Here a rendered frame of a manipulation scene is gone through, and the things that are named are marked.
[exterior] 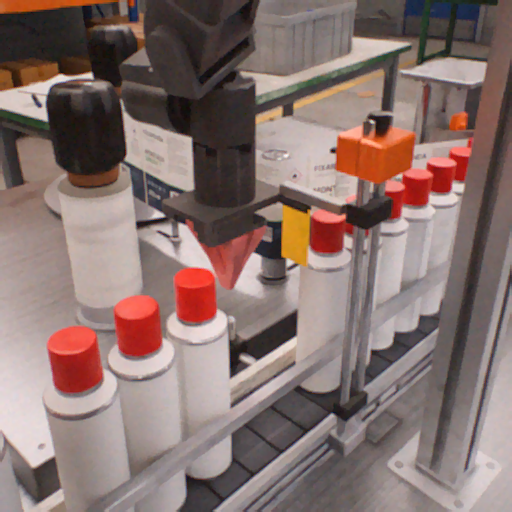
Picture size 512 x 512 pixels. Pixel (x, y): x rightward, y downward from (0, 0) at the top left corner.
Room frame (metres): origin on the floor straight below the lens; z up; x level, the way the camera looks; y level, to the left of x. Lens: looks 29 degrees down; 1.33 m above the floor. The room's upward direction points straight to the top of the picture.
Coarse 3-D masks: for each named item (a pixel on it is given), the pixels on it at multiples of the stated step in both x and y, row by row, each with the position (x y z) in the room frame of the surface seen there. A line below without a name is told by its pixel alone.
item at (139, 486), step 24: (408, 288) 0.59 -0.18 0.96; (432, 288) 0.61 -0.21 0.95; (384, 312) 0.54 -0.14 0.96; (336, 336) 0.50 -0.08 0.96; (312, 360) 0.46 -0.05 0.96; (288, 384) 0.43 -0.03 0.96; (240, 408) 0.39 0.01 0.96; (264, 408) 0.41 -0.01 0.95; (216, 432) 0.37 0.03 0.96; (168, 456) 0.34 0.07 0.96; (192, 456) 0.35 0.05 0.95; (144, 480) 0.32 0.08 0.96; (96, 504) 0.30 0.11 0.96; (120, 504) 0.30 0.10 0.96
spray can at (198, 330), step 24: (192, 288) 0.39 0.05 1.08; (192, 312) 0.39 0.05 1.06; (216, 312) 0.41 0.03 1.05; (168, 336) 0.40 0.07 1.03; (192, 336) 0.39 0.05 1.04; (216, 336) 0.39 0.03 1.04; (192, 360) 0.39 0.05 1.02; (216, 360) 0.39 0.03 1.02; (192, 384) 0.39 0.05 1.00; (216, 384) 0.39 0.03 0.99; (192, 408) 0.39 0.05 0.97; (216, 408) 0.39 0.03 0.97; (192, 432) 0.39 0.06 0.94; (216, 456) 0.39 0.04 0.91
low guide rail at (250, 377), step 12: (288, 348) 0.54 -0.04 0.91; (264, 360) 0.52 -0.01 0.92; (276, 360) 0.52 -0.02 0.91; (288, 360) 0.53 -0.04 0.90; (240, 372) 0.50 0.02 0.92; (252, 372) 0.50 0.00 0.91; (264, 372) 0.51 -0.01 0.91; (240, 384) 0.48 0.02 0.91; (252, 384) 0.49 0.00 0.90; (240, 396) 0.48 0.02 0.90; (60, 492) 0.35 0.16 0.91; (48, 504) 0.33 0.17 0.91; (60, 504) 0.34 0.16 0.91
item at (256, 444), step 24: (408, 336) 0.61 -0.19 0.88; (384, 360) 0.56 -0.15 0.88; (264, 384) 0.52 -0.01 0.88; (288, 408) 0.48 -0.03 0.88; (312, 408) 0.48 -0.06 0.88; (240, 432) 0.45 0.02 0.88; (264, 432) 0.45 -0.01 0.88; (288, 432) 0.45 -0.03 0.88; (240, 456) 0.42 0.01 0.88; (264, 456) 0.42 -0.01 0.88; (192, 480) 0.39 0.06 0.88; (216, 480) 0.39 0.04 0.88; (240, 480) 0.39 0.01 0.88; (192, 504) 0.36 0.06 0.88; (216, 504) 0.36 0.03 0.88
